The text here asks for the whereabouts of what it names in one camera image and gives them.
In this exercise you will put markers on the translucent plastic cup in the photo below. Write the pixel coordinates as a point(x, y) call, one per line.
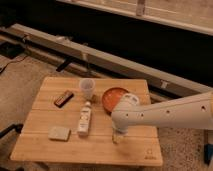
point(87, 86)

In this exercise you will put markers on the white plastic bottle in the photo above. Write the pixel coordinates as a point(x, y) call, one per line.
point(84, 120)

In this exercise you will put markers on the long grey metal rail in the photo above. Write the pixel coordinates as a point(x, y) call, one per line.
point(156, 78)

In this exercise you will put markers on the dark red chocolate bar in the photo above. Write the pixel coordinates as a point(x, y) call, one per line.
point(63, 98)

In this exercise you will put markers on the black table leg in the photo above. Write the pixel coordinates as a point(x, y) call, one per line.
point(16, 127)

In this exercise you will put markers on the orange ceramic bowl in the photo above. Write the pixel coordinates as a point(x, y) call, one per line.
point(111, 97)

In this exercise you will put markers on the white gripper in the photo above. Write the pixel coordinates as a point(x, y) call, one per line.
point(120, 130)

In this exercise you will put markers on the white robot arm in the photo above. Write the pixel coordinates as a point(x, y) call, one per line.
point(190, 112)

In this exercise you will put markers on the wooden folding table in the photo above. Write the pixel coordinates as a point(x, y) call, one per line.
point(140, 147)

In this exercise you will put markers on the beige sponge block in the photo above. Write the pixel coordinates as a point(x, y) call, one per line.
point(59, 133)

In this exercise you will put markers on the red pepper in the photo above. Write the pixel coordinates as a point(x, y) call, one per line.
point(116, 138)

